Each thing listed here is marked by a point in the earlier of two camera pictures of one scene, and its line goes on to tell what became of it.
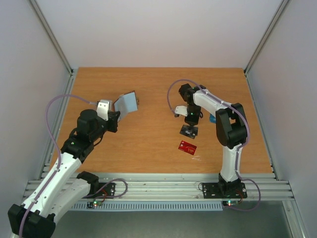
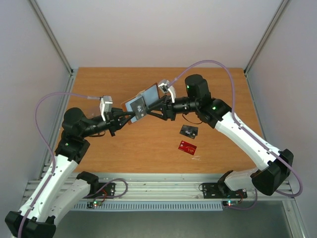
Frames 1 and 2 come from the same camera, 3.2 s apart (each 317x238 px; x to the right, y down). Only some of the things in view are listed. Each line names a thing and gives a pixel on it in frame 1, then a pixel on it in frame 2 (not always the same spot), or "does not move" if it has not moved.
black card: x=190 y=132 does not move
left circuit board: x=93 y=204 does not move
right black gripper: x=188 y=131 → x=170 y=108
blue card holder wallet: x=126 y=103 → x=150 y=94
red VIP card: x=187 y=147 does not move
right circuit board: x=230 y=203 does not move
